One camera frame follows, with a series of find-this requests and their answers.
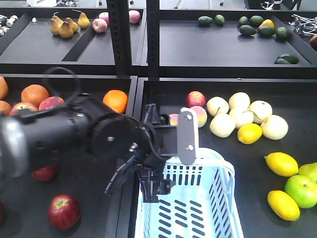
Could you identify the light blue plastic basket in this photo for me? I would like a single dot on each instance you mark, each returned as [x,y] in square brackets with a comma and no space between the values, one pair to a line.
[200,205]

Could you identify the yellow lemon upper right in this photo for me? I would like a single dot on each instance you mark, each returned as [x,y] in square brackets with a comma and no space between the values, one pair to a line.
[282,164]

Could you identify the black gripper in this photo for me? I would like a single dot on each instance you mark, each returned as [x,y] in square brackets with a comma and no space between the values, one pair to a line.
[152,141]

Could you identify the dark red apple front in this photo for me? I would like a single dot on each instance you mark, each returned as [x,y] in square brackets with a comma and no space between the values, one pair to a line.
[64,212]

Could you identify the dark red apple left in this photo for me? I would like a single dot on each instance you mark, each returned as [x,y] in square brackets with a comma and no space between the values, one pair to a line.
[2,213]

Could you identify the green apple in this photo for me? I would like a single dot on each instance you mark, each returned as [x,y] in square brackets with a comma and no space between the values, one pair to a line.
[303,190]

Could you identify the yellow lemon by melons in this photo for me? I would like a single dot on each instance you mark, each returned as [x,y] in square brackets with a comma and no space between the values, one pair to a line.
[249,133]

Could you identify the peach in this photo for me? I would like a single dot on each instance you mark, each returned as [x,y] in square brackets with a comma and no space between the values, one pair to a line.
[173,119]
[201,115]

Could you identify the orange far left upper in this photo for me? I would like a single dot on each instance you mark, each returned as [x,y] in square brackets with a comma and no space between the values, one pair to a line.
[3,88]

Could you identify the orange far left lower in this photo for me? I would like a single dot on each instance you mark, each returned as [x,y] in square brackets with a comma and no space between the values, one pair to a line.
[5,107]

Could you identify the peach right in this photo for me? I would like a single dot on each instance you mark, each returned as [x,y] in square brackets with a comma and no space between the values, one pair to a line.
[201,115]

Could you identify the red apple right bin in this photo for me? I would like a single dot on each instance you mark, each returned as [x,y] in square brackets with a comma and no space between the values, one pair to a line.
[195,98]

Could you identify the large orange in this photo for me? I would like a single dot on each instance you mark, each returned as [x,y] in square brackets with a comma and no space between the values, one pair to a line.
[116,100]

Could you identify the black wooden produce stand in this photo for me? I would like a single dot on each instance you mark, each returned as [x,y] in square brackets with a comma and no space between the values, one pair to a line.
[216,61]

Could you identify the yellow lemon lower right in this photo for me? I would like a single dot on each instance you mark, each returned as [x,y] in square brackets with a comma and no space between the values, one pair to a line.
[283,205]

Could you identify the peach left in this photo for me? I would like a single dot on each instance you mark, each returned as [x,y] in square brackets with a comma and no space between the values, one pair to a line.
[173,119]

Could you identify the green pear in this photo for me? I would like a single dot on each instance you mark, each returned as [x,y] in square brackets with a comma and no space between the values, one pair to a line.
[309,170]

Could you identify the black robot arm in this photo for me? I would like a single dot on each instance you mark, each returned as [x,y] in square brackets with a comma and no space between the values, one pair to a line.
[83,124]

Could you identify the red apple right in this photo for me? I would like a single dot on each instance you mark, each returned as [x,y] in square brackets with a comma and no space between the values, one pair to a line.
[51,102]

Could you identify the dark red apple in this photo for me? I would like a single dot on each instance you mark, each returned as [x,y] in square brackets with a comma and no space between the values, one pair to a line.
[64,212]
[45,174]
[2,213]

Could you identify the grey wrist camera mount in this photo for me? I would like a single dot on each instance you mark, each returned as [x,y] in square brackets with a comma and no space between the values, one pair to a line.
[187,136]

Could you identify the dark red apple middle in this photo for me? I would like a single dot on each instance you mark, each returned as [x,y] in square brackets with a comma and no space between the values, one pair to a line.
[45,174]

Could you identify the orange behind apples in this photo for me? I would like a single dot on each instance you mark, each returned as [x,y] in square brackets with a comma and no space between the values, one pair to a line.
[34,94]

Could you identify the pink red apple left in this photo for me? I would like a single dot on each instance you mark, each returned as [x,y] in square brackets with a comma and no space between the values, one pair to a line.
[22,105]

